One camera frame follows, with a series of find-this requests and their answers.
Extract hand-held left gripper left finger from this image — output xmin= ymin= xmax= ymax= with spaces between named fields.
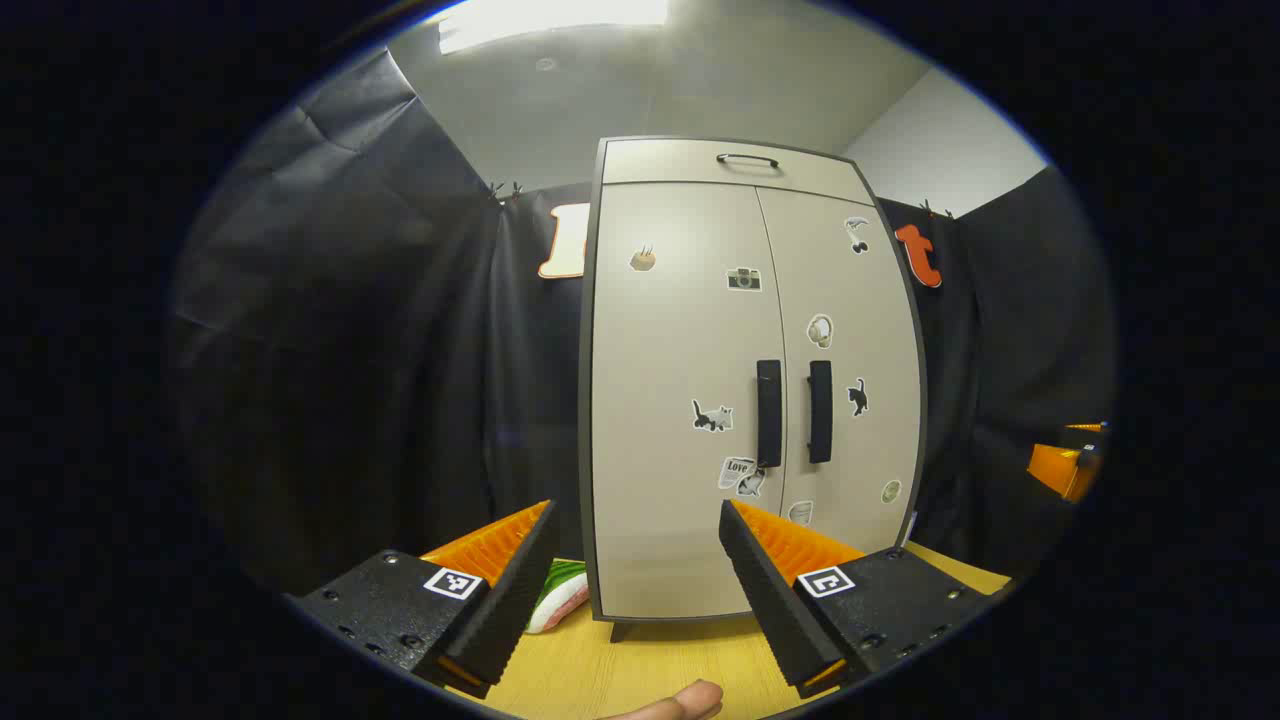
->
xmin=285 ymin=500 xmax=561 ymax=701

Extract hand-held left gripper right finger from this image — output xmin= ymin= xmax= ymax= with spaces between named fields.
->
xmin=718 ymin=500 xmax=1003 ymax=699

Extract beige double-door shoe cabinet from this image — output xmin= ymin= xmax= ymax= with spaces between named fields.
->
xmin=578 ymin=135 xmax=929 ymax=643

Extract beige cabinet door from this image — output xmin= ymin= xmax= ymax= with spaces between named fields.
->
xmin=591 ymin=183 xmax=791 ymax=621
xmin=757 ymin=187 xmax=923 ymax=557

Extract beige cabinet top drawer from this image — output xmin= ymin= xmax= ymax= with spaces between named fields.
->
xmin=600 ymin=138 xmax=877 ymax=207

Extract black backdrop cloth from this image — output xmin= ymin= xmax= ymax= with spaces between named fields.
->
xmin=170 ymin=45 xmax=1117 ymax=601

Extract ceiling light panel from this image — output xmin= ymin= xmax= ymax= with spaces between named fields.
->
xmin=438 ymin=0 xmax=669 ymax=56

